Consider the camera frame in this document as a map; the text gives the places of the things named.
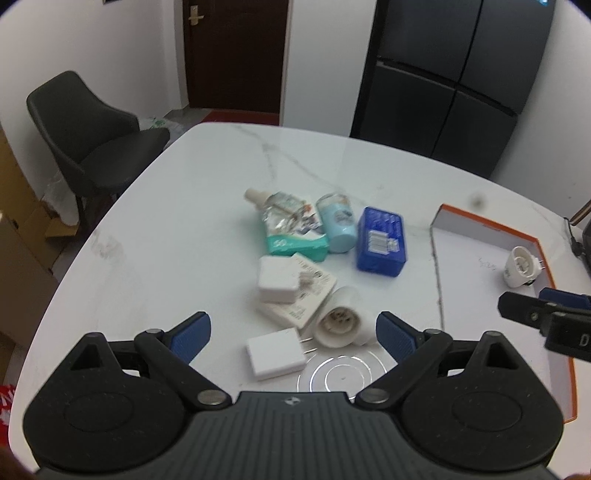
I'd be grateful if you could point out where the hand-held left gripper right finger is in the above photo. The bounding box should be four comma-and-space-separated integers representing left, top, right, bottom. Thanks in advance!
355, 311, 522, 409

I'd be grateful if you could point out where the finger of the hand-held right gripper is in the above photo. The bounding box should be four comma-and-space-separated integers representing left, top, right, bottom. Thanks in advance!
539, 287, 591, 309
498, 291, 591, 334

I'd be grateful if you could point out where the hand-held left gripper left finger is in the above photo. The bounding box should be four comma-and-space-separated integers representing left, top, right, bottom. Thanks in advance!
69, 311, 232, 409

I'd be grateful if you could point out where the white plug-in heater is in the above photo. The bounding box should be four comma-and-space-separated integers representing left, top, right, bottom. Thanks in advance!
314, 286, 374, 349
502, 246, 548, 289

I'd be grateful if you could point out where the white box with orange rim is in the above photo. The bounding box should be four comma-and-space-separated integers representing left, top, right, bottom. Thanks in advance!
429, 203, 579, 423

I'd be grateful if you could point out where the white square power adapter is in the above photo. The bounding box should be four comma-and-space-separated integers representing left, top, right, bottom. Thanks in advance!
246, 328, 315, 381
257, 256, 315, 305

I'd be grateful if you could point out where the white printed carton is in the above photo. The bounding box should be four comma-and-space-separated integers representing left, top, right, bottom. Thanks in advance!
256, 252, 338, 330

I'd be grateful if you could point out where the blue plastic box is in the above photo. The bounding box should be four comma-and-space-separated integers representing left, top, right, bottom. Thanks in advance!
355, 206, 408, 278

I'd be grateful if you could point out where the clear glass bottle white cap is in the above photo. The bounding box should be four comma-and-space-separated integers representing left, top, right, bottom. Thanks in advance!
244, 187, 319, 236

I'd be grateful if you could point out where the light blue bottle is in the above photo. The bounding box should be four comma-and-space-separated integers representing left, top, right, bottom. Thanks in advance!
316, 193, 358, 254

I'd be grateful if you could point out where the teal printed carton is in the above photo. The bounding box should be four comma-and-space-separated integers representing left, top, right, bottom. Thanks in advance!
265, 203, 331, 257

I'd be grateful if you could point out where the small cardboard box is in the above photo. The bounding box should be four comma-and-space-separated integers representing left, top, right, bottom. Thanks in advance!
28, 200, 80, 239

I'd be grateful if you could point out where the large cardboard box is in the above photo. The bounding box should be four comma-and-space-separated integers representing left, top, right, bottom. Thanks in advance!
0, 129, 61, 347

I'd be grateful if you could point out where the white cloth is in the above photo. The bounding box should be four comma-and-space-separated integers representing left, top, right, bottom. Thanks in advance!
44, 178, 93, 227

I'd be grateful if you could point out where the red printed bag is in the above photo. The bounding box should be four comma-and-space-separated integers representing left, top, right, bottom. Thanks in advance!
0, 385, 17, 444

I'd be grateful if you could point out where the white plastic bag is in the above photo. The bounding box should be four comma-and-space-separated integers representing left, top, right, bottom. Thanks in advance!
139, 114, 183, 139

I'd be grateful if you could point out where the red door mat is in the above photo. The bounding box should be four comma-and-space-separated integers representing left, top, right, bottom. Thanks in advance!
203, 110, 280, 126

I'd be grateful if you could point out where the dark grey refrigerator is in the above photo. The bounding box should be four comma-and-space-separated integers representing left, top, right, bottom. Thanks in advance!
349, 0, 555, 178

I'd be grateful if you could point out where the black chair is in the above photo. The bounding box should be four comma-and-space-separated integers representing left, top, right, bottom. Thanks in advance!
26, 71, 171, 232

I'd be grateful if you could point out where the dark brown door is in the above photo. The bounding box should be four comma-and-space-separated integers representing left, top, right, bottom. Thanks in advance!
182, 0, 289, 114

